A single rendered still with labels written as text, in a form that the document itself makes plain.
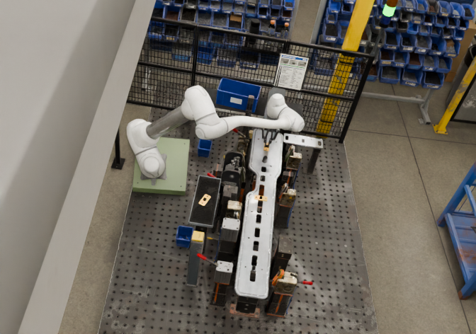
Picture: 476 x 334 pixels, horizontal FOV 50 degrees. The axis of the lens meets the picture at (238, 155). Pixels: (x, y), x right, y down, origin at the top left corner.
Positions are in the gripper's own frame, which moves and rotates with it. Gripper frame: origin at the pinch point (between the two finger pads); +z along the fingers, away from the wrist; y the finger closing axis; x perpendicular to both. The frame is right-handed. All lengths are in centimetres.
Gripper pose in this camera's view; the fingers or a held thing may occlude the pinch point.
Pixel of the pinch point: (267, 142)
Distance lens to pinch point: 357.2
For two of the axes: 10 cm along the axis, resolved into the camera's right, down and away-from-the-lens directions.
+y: 9.9, 1.6, 0.1
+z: -1.2, 7.0, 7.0
